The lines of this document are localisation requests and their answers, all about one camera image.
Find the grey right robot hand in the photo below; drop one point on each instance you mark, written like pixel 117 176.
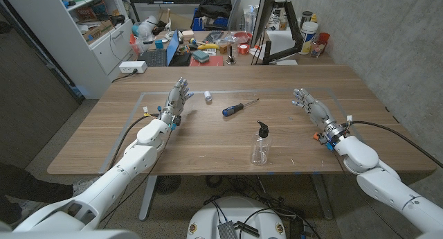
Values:
pixel 318 111

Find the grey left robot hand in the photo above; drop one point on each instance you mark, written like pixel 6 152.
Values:
pixel 176 100

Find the clear dispenser bottle black pump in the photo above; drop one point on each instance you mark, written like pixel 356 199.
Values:
pixel 260 152

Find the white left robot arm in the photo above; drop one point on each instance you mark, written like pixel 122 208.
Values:
pixel 114 180

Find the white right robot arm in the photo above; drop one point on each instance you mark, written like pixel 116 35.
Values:
pixel 384 187

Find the white bottle cap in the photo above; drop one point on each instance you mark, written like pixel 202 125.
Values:
pixel 207 95

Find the clear spray bottle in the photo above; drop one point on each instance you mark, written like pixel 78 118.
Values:
pixel 250 20

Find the open laptop blue screen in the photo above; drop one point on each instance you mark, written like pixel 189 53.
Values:
pixel 155 57

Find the green sponge box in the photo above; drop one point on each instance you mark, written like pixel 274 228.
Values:
pixel 200 56

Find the red book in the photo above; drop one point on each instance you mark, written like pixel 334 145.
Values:
pixel 211 61

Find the white power strip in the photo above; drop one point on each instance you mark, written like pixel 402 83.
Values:
pixel 132 66

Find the yellow banana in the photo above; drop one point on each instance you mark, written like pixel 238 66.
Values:
pixel 208 46

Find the small black stand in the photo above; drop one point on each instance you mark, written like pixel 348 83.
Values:
pixel 230 57

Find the red cup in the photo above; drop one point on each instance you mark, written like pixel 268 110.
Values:
pixel 324 38

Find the white labelled canister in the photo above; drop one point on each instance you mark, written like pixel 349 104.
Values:
pixel 307 38

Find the blue bin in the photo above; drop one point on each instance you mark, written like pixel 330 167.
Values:
pixel 199 24

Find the red tape roll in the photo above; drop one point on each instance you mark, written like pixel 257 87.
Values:
pixel 243 49

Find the black round floor fan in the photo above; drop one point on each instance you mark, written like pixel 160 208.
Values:
pixel 167 184

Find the grey table leg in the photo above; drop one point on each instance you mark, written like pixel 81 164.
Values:
pixel 322 197
pixel 148 197

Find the red bowl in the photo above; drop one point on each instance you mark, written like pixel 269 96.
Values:
pixel 243 36

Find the dark canister black lid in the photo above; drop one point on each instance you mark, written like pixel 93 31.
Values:
pixel 306 18

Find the black bag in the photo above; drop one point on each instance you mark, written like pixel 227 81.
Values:
pixel 214 5

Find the cardboard box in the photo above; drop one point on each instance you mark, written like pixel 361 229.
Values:
pixel 98 30

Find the computer monitor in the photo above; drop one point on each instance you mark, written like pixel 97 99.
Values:
pixel 264 14

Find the white shelf cabinet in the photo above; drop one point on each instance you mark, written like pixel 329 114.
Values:
pixel 69 52

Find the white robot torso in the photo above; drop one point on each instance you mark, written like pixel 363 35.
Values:
pixel 235 211

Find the grey heat sink module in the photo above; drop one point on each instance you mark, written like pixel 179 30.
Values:
pixel 227 230

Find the person's dark trouser leg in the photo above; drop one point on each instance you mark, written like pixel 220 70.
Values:
pixel 27 187

